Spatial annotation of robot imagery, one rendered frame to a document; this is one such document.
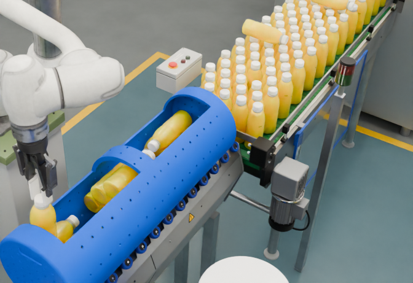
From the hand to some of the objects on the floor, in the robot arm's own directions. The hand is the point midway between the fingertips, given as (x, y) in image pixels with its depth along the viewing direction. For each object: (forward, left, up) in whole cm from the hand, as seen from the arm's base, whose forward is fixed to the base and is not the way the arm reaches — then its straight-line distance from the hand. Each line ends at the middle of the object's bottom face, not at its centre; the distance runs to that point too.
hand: (40, 191), depth 164 cm
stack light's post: (+33, +121, -133) cm, 183 cm away
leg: (+8, +74, -133) cm, 152 cm away
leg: (-6, +73, -133) cm, 152 cm away
